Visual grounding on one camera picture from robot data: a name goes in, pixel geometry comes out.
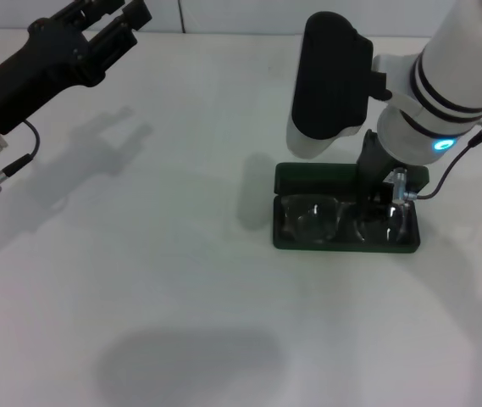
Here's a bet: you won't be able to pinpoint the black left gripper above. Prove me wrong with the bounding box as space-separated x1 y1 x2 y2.
0 0 154 137

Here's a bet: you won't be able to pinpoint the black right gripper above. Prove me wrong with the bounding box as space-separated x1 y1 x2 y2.
356 129 397 223

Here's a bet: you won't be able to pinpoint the clear white glasses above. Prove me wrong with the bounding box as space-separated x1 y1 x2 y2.
280 193 416 248

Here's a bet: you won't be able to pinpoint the green glasses case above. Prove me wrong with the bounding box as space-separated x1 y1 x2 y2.
273 161 430 255

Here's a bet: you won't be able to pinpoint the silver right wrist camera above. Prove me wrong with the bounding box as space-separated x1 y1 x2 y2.
285 11 393 161

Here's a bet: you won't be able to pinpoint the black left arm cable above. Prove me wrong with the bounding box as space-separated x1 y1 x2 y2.
0 120 42 197

